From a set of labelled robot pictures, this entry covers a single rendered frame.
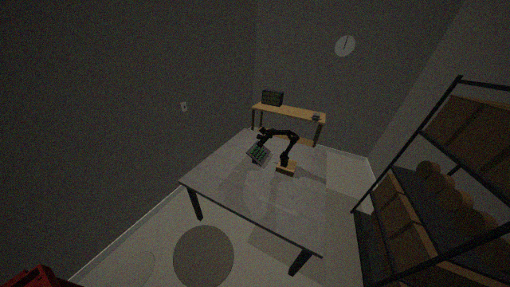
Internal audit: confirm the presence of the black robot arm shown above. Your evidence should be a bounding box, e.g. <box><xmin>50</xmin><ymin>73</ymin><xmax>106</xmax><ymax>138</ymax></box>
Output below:
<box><xmin>257</xmin><ymin>127</ymin><xmax>300</xmax><ymax>168</ymax></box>

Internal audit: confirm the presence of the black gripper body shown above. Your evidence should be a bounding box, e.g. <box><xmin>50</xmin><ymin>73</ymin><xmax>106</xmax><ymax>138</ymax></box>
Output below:
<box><xmin>257</xmin><ymin>136</ymin><xmax>267</xmax><ymax>148</ymax></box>

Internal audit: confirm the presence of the grey switch panel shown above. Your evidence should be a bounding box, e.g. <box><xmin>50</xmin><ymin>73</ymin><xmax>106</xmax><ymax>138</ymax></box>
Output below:
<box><xmin>246</xmin><ymin>140</ymin><xmax>271</xmax><ymax>166</ymax></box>

